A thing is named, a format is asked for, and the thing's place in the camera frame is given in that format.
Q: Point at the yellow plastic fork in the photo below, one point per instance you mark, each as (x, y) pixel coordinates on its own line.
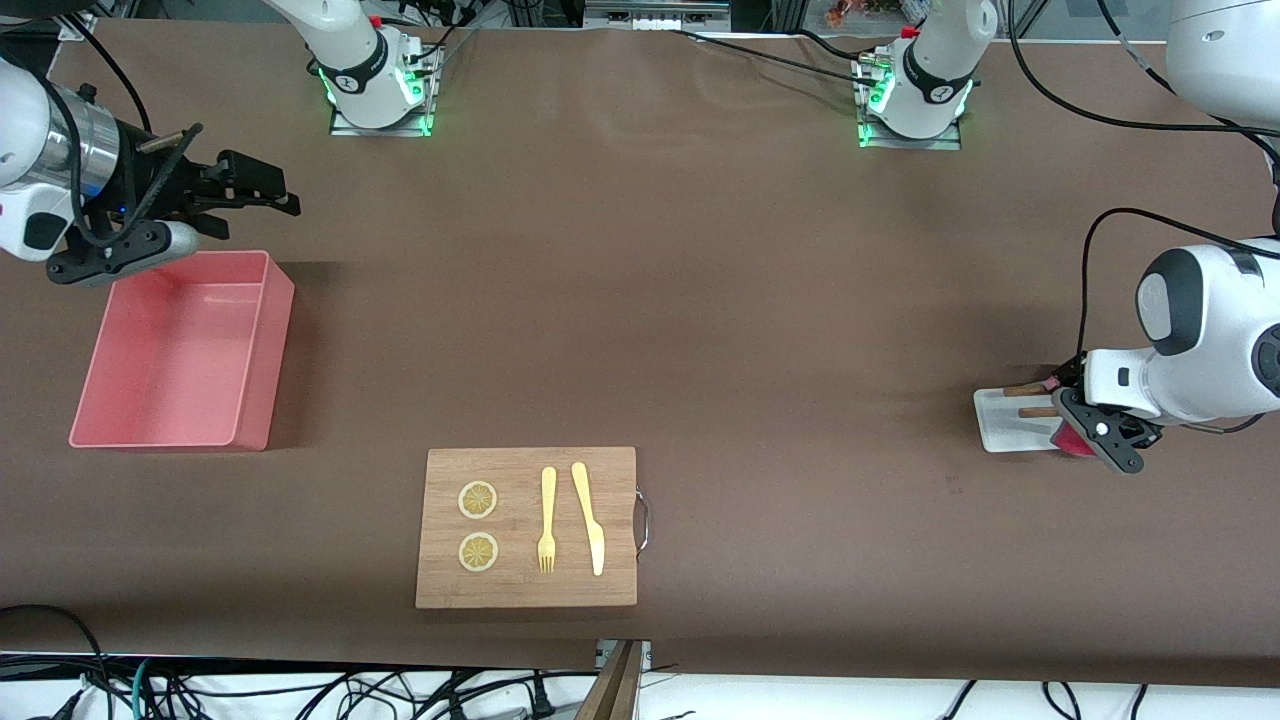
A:
(547, 510)

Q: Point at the white side table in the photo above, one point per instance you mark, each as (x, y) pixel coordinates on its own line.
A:
(800, 702)

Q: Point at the yellow plastic knife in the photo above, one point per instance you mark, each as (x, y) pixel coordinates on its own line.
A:
(592, 525)

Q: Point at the white rack with wooden rods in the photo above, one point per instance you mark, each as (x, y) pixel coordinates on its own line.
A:
(1000, 430)

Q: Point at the lemon slice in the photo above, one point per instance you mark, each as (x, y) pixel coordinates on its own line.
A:
(477, 500)
(478, 552)

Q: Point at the brown wooden plank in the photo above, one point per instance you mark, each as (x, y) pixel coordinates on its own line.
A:
(615, 690)

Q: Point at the pink plastic bin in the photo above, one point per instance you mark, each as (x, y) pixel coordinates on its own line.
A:
(160, 350)

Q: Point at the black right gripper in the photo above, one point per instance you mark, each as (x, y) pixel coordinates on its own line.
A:
(143, 190)

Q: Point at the metal table edge bracket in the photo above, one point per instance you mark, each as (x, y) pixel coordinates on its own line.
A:
(645, 655)

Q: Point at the black power plug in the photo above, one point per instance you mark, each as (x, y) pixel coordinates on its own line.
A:
(540, 698)

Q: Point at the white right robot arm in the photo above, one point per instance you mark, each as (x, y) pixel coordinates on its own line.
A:
(20, 130)

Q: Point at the grey and red cloth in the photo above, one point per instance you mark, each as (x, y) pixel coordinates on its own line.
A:
(1070, 440)

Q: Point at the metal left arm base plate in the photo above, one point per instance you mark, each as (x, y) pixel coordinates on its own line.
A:
(940, 144)

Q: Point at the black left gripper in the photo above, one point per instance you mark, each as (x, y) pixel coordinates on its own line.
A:
(1066, 374)

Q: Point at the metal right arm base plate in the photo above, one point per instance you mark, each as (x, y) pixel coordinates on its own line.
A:
(345, 131)

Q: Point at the wooden cutting board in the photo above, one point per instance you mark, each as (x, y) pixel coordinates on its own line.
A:
(440, 580)

